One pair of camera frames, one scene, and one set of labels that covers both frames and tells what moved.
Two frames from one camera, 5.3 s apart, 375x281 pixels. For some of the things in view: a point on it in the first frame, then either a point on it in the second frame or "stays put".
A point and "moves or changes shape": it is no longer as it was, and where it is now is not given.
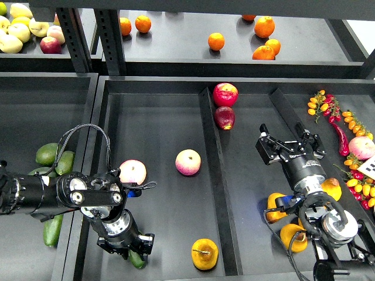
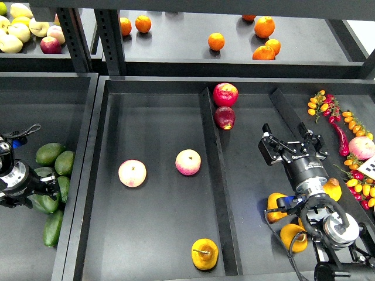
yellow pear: x=204 y=254 stays put
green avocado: x=136 y=260 moves or changes shape
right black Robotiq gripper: x=303 y=171 stays put
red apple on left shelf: x=50 y=45 stays put
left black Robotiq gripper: x=122 y=235 -> x=19 y=185
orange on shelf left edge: x=125 y=26 stays put
